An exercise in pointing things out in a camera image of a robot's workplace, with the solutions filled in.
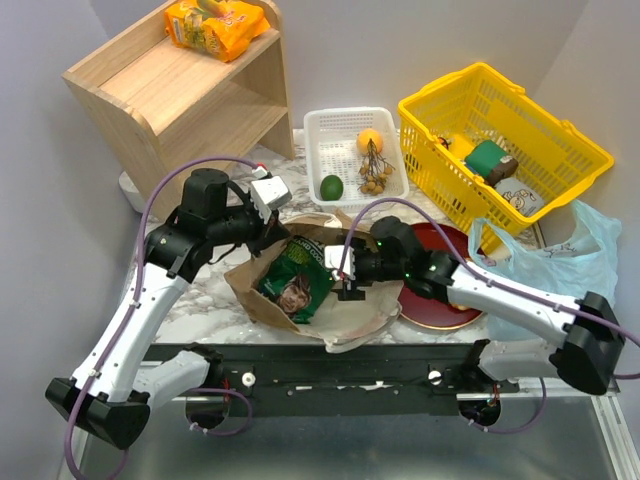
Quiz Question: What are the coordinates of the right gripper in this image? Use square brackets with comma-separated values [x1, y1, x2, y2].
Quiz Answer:
[334, 233, 407, 302]

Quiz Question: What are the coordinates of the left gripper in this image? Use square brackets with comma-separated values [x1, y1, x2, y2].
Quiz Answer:
[208, 194, 292, 258]

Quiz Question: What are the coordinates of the brown paper bag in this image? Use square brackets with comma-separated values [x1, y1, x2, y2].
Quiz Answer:
[224, 212, 401, 353]

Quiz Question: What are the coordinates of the green avocado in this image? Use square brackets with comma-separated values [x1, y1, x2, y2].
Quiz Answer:
[320, 175, 344, 201]

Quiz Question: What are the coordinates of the brown longan fruit bunch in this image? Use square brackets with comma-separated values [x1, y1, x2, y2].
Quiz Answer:
[359, 153, 395, 195]

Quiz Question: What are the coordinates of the orange fruit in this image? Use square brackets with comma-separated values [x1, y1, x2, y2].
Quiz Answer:
[356, 128, 384, 155]

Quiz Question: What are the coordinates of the wooden shelf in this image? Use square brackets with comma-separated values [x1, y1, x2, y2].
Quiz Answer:
[63, 1, 295, 199]

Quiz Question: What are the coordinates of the orange snack packet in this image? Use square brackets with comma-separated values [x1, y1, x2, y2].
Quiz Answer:
[164, 1, 271, 63]

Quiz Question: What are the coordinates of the light blue plastic bag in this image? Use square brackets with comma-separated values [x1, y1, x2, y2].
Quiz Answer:
[467, 199, 624, 341]

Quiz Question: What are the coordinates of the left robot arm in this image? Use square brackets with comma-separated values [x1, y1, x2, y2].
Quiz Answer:
[45, 167, 291, 451]

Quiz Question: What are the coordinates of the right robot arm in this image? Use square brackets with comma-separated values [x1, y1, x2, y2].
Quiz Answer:
[324, 216, 625, 395]

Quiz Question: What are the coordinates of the green snack packet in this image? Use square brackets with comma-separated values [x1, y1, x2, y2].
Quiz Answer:
[257, 235, 335, 324]

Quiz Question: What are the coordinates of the red round plate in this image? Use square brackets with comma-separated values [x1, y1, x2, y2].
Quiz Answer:
[398, 222, 482, 332]

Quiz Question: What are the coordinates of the white plastic basket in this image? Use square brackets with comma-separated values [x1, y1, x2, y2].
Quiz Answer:
[304, 107, 409, 213]

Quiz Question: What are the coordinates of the yellow shopping basket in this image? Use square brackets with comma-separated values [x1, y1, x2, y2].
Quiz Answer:
[398, 62, 614, 236]

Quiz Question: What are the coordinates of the green box in basket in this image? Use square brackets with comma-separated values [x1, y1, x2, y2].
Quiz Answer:
[464, 140, 507, 177]

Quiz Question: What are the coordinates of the white cartoon packet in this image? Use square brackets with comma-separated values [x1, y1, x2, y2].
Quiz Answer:
[495, 177, 545, 217]

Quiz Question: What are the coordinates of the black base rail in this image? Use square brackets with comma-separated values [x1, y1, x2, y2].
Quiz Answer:
[184, 342, 519, 420]

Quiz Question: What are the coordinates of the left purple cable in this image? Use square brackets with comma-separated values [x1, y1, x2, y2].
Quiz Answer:
[63, 155, 266, 480]

